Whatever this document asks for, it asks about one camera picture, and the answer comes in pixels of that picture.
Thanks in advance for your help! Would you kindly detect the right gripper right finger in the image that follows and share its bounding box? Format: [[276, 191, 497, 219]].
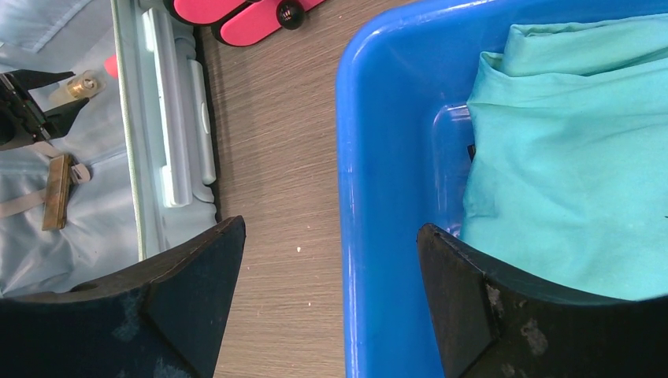
[[417, 224, 667, 377]]

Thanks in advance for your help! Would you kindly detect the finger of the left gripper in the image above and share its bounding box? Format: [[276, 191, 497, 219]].
[[9, 69, 75, 91], [41, 98, 90, 140]]

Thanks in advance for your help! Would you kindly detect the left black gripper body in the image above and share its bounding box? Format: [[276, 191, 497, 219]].
[[1, 72, 45, 151]]

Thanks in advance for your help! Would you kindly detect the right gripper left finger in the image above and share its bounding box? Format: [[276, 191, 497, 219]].
[[1, 216, 247, 377]]

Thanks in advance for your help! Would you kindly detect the light blue hard-shell suitcase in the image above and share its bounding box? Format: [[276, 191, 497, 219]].
[[1, 1, 217, 298]]

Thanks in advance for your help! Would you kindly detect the teal cloth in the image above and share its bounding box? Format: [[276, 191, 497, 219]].
[[460, 14, 667, 300]]

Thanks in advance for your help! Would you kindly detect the black and pink drawer box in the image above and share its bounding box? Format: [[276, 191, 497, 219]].
[[163, 0, 324, 47]]

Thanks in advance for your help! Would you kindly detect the blue plastic tub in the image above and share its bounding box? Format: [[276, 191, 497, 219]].
[[336, 1, 667, 377]]

